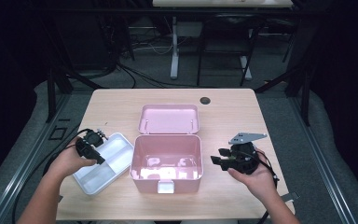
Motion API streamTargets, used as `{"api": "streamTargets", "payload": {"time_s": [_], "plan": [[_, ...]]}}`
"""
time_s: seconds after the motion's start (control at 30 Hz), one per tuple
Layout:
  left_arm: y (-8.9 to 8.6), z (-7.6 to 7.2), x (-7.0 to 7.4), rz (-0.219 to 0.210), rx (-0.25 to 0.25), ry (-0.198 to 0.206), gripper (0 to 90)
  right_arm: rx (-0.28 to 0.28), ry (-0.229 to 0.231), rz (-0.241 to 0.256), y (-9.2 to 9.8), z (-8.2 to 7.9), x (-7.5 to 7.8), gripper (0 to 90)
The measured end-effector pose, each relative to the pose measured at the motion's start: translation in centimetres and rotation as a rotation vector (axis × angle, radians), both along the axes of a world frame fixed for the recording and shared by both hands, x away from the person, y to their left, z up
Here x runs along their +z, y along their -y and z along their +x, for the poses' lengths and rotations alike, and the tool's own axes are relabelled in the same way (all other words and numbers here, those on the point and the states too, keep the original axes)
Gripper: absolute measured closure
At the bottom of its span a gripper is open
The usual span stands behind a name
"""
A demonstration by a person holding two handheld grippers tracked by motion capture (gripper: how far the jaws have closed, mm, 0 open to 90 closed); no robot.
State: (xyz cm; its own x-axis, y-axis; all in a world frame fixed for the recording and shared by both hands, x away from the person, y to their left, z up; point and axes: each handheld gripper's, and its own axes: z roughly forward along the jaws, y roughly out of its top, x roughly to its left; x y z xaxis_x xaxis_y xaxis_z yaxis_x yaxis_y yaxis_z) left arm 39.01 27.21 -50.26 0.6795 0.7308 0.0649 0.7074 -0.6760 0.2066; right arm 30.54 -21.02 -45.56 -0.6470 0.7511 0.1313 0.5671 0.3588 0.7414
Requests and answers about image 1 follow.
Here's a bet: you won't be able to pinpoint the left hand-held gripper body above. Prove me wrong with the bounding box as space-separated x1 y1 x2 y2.
75 128 108 157

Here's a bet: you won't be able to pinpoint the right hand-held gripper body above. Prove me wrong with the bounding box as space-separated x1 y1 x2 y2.
227 132 269 175

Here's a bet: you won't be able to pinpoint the white divided tray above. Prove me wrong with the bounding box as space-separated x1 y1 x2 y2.
72 132 135 197

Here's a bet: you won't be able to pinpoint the pink storage box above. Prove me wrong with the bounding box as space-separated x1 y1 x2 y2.
129 103 204 195

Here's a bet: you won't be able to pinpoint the person's left hand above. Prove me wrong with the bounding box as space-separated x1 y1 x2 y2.
48 145 98 181

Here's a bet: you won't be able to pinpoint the person's right hand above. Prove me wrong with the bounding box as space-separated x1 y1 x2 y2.
227 147 280 203

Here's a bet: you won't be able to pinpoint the black metal stand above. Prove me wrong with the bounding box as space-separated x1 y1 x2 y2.
254 59 313 127
43 55 108 123

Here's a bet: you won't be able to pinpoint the black chair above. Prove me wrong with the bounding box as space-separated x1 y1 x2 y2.
196 13 264 88

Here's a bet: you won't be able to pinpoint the white desk with legs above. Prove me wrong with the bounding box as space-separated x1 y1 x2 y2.
151 0 294 81

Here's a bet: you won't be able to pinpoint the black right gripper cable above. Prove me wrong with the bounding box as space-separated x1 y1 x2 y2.
243 150 281 224

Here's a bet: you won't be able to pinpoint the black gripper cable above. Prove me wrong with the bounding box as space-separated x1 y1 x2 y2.
243 150 281 224
11 128 93 224

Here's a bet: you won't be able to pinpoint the black square floor bracket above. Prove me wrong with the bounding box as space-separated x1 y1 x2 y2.
48 125 68 141

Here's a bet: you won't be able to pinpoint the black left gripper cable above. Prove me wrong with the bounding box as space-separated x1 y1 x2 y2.
11 128 93 224

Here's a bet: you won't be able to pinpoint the grey metal bracket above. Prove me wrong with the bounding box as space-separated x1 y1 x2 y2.
280 191 300 203

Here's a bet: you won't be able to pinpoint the aluminium floor rail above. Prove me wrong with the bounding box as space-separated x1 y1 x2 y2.
0 92 71 224
290 92 358 224

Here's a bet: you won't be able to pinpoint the black floor cables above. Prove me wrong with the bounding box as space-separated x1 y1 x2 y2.
116 60 200 90

